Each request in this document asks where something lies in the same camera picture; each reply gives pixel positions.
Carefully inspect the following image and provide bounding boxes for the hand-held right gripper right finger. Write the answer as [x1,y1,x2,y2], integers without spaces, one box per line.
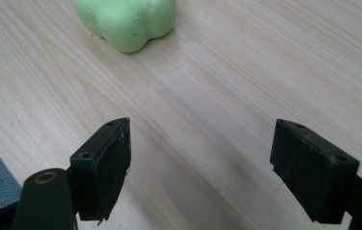
[269,118,361,224]

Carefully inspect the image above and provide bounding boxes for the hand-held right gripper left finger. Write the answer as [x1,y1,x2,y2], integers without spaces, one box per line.
[68,117,132,226]

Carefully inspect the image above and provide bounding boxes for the light green clay lump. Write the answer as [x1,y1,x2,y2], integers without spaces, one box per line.
[72,0,177,54]

